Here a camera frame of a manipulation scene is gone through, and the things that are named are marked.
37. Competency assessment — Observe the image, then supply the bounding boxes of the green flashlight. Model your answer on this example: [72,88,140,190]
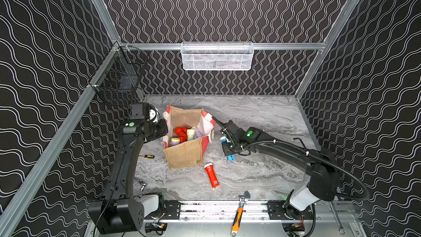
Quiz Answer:
[186,129,196,141]

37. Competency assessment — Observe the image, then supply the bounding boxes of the purple flashlight yellow rim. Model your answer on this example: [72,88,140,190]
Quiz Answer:
[191,127,205,139]

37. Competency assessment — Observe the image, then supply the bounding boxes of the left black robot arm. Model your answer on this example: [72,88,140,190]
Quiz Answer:
[88,119,168,235]

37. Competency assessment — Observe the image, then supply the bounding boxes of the black wire basket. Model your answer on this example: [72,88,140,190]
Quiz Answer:
[93,46,150,107]

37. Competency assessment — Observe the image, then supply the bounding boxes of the orange adjustable wrench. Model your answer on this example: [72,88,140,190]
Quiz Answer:
[231,191,251,237]

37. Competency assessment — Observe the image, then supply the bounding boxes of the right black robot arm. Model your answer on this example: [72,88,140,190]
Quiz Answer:
[216,120,370,219]

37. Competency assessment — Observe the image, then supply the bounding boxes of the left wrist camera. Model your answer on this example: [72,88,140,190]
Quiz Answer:
[129,102,161,122]

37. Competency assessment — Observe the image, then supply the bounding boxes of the metal base rail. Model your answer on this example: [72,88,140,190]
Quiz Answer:
[145,200,358,223]

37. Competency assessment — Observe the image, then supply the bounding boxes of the yellow black screwdriver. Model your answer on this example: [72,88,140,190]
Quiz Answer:
[142,155,155,159]

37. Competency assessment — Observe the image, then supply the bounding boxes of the black hex key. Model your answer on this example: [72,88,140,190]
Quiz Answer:
[293,137,307,149]

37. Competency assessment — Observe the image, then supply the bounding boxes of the aluminium corner post right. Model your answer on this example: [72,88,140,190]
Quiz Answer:
[295,0,360,101]

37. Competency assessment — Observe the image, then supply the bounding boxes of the white wire basket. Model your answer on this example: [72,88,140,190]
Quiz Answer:
[180,42,254,71]

